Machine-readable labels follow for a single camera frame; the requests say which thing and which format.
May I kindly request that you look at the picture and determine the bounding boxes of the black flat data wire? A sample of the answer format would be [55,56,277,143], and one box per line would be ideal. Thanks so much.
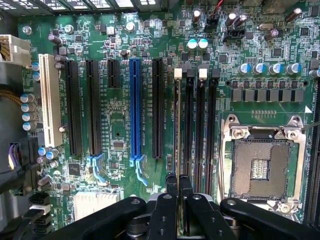
[11,206,51,240]

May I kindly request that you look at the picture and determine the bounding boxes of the white PCI expansion slot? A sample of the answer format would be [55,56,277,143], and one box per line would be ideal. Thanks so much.
[37,53,63,148]

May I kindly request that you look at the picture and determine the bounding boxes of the long black expansion slot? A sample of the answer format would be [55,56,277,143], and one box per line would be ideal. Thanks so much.
[85,59,103,156]
[151,57,165,159]
[63,59,83,156]

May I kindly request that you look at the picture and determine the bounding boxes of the yellow black braided wire bundle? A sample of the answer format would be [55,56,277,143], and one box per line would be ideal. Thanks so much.
[0,83,25,108]

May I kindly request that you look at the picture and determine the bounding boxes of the thin metal locking lever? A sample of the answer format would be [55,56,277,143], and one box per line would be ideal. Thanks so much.
[217,119,226,199]

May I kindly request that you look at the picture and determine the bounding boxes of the white power connector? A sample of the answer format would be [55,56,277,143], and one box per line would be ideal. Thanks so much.
[0,33,33,68]

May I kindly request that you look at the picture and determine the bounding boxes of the black fan header plug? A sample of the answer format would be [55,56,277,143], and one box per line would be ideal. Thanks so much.
[203,13,221,33]

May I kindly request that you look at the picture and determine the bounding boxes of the red and black wire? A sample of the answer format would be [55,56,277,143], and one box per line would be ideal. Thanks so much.
[212,0,225,16]

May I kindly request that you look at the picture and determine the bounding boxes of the green motherboard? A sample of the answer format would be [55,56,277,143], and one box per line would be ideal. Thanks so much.
[16,0,320,226]

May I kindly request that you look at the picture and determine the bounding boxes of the blue topped capacitor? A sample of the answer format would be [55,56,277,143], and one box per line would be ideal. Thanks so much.
[285,62,302,75]
[267,62,285,75]
[251,62,267,75]
[237,62,252,75]

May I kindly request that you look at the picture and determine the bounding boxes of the silver CPU socket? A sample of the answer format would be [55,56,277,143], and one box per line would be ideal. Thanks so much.
[222,114,308,216]

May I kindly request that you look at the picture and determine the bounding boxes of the silver finned chipset heatsink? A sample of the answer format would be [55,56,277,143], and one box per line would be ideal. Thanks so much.
[73,191,120,222]

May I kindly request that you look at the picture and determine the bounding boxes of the teal topped capacitor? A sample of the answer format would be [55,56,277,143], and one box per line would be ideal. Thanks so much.
[197,37,209,51]
[186,38,199,52]

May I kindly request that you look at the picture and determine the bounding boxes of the black connector with purple wires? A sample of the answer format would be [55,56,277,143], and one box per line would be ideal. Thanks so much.
[7,140,38,173]

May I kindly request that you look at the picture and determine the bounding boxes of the blue expansion slot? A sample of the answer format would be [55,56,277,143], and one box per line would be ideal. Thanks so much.
[129,57,145,161]

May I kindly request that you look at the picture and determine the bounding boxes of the black RAM slot bank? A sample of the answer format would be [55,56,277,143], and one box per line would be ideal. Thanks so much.
[306,79,320,226]

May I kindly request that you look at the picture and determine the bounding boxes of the black board header socket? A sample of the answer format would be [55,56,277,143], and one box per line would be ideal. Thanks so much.
[222,28,246,42]

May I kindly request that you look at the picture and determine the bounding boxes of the short black expansion slot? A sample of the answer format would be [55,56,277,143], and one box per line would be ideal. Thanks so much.
[107,59,121,89]

